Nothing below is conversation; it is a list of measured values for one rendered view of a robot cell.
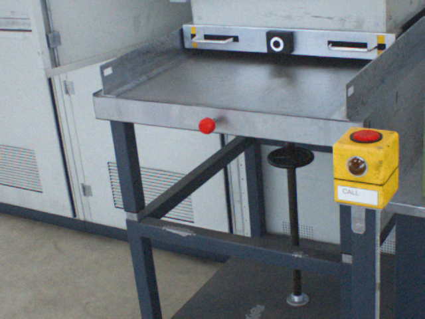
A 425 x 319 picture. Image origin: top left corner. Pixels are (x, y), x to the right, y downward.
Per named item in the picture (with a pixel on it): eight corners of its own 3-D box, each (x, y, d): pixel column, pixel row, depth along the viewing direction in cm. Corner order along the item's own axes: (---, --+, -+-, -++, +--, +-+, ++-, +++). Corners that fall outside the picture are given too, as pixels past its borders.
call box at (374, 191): (382, 212, 108) (383, 149, 104) (333, 204, 112) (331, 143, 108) (398, 189, 114) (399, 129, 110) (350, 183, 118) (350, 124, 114)
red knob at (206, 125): (211, 137, 142) (209, 121, 141) (196, 135, 144) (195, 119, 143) (222, 128, 146) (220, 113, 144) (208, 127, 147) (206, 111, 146)
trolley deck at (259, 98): (364, 151, 132) (363, 120, 129) (95, 119, 162) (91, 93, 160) (450, 52, 184) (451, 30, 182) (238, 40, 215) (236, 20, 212)
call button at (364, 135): (374, 149, 107) (374, 139, 106) (348, 147, 109) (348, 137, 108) (382, 139, 110) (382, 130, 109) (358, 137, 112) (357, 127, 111)
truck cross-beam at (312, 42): (395, 61, 156) (395, 34, 153) (184, 48, 183) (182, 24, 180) (402, 55, 159) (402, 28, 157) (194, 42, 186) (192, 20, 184)
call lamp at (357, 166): (365, 181, 106) (364, 160, 105) (343, 178, 108) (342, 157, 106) (368, 177, 107) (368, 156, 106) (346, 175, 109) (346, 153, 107)
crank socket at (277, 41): (289, 55, 165) (287, 33, 163) (265, 53, 168) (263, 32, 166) (293, 52, 167) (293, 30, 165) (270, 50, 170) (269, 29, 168)
